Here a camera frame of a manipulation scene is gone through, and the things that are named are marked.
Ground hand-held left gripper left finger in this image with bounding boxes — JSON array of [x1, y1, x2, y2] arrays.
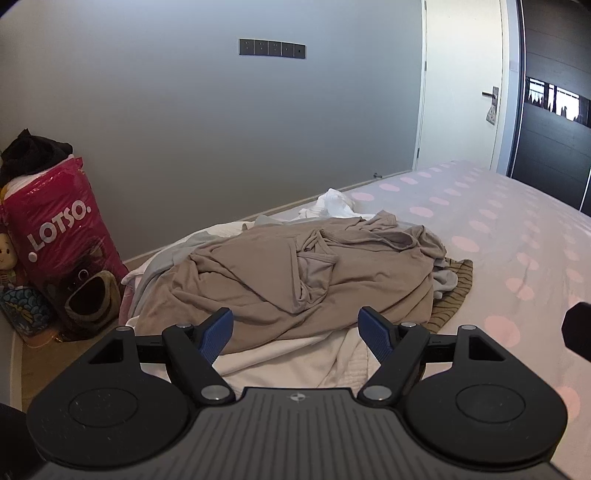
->
[[85, 307, 235, 407]]

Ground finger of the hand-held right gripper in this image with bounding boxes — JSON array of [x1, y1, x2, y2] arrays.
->
[[560, 301, 591, 357]]

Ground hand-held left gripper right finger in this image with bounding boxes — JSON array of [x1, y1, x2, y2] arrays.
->
[[357, 306, 509, 407]]

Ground taupe long-sleeve shirt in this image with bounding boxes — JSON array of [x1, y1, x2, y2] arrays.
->
[[136, 210, 448, 357]]

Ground cream smooth garment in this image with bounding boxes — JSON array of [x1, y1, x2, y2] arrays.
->
[[121, 220, 356, 403]]

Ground light grey garment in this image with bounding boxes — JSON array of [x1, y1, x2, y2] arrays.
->
[[137, 215, 460, 310]]

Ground brown striped garment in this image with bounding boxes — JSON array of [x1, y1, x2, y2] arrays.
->
[[427, 258, 475, 334]]

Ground bed with pink-dotted sheet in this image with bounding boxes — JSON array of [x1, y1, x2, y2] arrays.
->
[[117, 159, 591, 467]]

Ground white crumpled cloth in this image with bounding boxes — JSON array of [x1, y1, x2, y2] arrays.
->
[[298, 188, 365, 220]]

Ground blue patterned bag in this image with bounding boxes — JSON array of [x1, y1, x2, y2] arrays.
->
[[0, 284, 58, 335]]

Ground pink shopping bag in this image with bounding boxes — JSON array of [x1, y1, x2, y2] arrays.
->
[[2, 157, 129, 335]]

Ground small doll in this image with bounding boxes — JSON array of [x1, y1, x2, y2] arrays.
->
[[0, 231, 19, 278]]

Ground black cloth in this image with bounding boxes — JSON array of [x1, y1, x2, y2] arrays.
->
[[0, 129, 74, 185]]

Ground white door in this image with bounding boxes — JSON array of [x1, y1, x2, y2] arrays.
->
[[413, 0, 525, 178]]

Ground dark sliding wardrobe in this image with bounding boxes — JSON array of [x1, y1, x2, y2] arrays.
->
[[505, 0, 591, 213]]

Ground grey wall switch panel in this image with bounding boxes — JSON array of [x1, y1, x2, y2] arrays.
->
[[239, 39, 306, 59]]

